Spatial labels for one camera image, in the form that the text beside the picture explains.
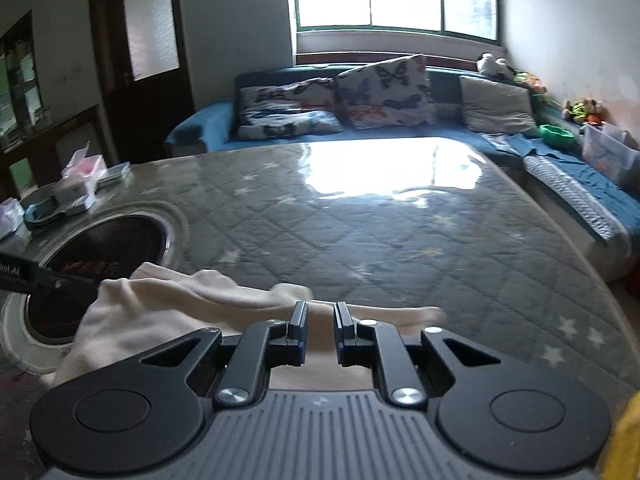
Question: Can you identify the white plush toy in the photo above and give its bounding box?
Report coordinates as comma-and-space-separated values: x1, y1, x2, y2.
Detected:
475, 52, 516, 80

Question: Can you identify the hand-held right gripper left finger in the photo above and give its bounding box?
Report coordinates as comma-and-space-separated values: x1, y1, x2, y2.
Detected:
139, 300, 310, 408

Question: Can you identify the cream long-sleeve shirt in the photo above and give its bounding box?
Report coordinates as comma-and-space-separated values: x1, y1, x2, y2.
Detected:
52, 262, 449, 392

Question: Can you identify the blue corner sofa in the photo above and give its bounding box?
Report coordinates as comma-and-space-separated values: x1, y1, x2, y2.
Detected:
165, 57, 634, 282

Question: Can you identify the clear plastic storage box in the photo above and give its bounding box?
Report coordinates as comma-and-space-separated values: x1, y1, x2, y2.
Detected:
580, 121, 640, 189

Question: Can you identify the teal round holder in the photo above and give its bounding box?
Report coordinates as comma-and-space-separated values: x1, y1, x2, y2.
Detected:
23, 197, 66, 229

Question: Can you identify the yellow cloth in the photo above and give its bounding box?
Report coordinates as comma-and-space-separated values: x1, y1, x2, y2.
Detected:
597, 390, 640, 480

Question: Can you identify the orange and green plush toy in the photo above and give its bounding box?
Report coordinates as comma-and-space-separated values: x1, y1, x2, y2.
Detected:
515, 71, 549, 96

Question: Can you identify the built-in round cooktop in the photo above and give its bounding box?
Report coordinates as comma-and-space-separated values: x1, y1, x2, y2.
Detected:
0, 200, 189, 374

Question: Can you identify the white box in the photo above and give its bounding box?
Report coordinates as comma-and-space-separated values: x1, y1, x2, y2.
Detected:
52, 177, 99, 214

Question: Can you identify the dark wooden cabinet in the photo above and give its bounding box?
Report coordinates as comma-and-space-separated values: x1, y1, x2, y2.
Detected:
0, 10, 104, 202

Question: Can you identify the blue quilted sofa throw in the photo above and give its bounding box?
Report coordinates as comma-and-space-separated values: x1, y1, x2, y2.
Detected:
487, 132, 634, 242

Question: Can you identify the blue and white print pillow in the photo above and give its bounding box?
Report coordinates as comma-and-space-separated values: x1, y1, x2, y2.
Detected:
235, 109, 344, 141

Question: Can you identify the pale tissue pack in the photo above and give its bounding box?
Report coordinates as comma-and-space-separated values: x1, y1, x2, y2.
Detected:
0, 197, 25, 241

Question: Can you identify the dark wooden door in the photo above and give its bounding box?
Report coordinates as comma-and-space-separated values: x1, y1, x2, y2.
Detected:
87, 0, 196, 162

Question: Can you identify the small butterfly print pillow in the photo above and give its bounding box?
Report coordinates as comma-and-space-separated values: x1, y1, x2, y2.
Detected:
238, 77, 341, 116

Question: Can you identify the flat blue packet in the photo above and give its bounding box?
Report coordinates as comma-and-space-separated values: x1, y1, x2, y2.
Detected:
97, 162, 132, 186

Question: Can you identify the grey quilted star table cover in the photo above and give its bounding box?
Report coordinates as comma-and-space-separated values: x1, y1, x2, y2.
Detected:
0, 137, 640, 413

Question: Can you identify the large butterfly print pillow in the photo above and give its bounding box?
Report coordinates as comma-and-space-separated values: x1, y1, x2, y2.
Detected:
336, 54, 437, 130

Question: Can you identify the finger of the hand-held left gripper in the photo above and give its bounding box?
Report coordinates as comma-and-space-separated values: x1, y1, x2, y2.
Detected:
30, 266, 97, 292

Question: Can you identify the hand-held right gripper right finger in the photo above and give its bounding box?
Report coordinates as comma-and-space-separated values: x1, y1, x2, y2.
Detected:
333, 301, 503, 407

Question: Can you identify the pile of small plush toys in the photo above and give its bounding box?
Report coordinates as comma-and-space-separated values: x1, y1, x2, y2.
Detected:
562, 97, 606, 126

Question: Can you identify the pink tissue pack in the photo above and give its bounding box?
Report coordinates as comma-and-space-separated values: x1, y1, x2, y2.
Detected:
62, 142, 109, 181

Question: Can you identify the plain grey pillow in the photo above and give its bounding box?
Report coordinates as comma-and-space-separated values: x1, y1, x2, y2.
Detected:
458, 75, 539, 137

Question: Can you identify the green plastic bowl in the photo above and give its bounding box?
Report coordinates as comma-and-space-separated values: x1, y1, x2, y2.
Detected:
538, 124, 576, 147

